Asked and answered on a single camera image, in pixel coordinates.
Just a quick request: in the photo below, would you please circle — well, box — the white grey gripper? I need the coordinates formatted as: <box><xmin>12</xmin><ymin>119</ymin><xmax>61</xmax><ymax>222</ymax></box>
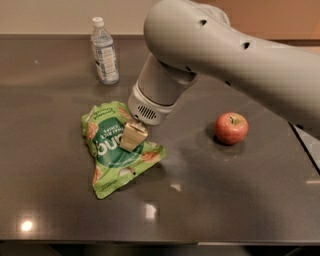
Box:
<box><xmin>120</xmin><ymin>84</ymin><xmax>173</xmax><ymax>152</ymax></box>

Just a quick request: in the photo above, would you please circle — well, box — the green rice chip bag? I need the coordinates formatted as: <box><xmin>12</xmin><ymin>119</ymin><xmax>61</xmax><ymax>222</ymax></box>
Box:
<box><xmin>82</xmin><ymin>101</ymin><xmax>166</xmax><ymax>199</ymax></box>

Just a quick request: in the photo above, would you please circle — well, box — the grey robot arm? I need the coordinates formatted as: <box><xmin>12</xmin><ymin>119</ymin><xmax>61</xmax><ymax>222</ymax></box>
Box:
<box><xmin>128</xmin><ymin>0</ymin><xmax>320</xmax><ymax>138</ymax></box>

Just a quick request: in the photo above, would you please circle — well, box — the blue plastic water bottle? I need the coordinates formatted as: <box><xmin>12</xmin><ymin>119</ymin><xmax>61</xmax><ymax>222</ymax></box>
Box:
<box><xmin>90</xmin><ymin>17</ymin><xmax>119</xmax><ymax>85</ymax></box>

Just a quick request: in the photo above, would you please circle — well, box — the red apple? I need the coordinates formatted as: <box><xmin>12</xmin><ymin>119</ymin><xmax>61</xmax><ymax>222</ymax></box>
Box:
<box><xmin>215</xmin><ymin>112</ymin><xmax>249</xmax><ymax>145</ymax></box>

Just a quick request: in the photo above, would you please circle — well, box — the grey side table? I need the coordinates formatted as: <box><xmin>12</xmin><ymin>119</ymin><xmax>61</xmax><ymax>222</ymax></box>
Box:
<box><xmin>291</xmin><ymin>125</ymin><xmax>320</xmax><ymax>175</ymax></box>

